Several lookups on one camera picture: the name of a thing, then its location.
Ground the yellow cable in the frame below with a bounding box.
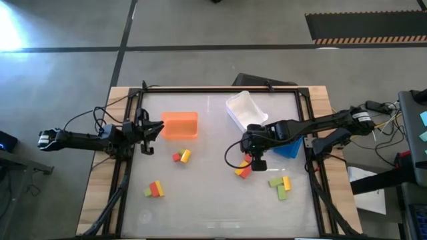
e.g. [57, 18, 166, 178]
[373, 113, 403, 130]

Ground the black equipment bracket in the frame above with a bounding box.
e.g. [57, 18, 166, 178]
[350, 165, 418, 196]

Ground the black backlit keyboard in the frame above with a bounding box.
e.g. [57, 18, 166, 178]
[407, 203, 427, 240]

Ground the blue plastic basket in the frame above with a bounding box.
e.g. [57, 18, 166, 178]
[272, 135, 304, 159]

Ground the black electronics box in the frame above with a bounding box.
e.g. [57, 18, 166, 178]
[0, 130, 19, 153]

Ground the black hazard-striped floor mat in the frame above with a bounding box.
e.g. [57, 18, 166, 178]
[305, 9, 427, 45]

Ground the orange translucent plastic bin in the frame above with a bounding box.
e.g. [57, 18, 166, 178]
[160, 111, 199, 141]

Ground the long black left arm cable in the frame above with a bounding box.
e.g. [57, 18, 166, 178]
[62, 79, 161, 131]

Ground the grey laptop case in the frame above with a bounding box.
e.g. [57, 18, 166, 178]
[398, 89, 427, 187]

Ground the white paper sheet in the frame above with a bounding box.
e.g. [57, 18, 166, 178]
[346, 165, 387, 216]

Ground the wooden table board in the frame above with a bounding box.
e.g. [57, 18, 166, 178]
[75, 85, 364, 236]

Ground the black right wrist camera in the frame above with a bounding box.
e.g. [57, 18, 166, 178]
[251, 159, 268, 172]

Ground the white plastic bin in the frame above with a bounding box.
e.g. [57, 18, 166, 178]
[226, 90, 269, 133]

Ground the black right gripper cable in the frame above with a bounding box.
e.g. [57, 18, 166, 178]
[224, 139, 254, 169]

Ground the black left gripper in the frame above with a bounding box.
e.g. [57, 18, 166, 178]
[121, 108, 165, 148]

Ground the black aluminium table frame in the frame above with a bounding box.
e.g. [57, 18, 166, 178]
[81, 85, 361, 238]

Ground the black power adapter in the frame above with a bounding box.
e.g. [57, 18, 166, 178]
[365, 99, 385, 113]

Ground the black left wrist camera cable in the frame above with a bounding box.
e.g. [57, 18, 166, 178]
[92, 105, 113, 135]

